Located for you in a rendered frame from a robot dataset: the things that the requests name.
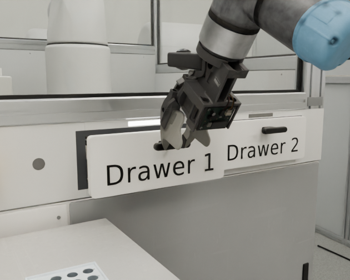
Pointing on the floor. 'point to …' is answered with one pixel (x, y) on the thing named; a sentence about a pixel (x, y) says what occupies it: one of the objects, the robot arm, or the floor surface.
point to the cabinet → (202, 223)
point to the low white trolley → (73, 253)
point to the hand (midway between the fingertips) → (174, 140)
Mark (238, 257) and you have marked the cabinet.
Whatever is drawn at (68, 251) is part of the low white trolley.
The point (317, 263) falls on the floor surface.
